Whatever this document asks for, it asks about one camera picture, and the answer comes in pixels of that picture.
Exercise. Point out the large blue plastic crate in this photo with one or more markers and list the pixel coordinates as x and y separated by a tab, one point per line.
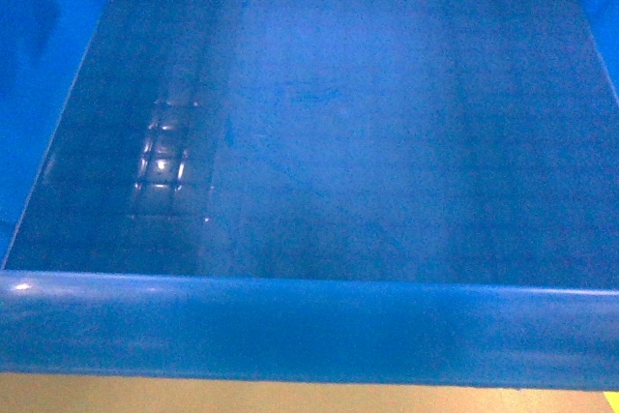
322	191

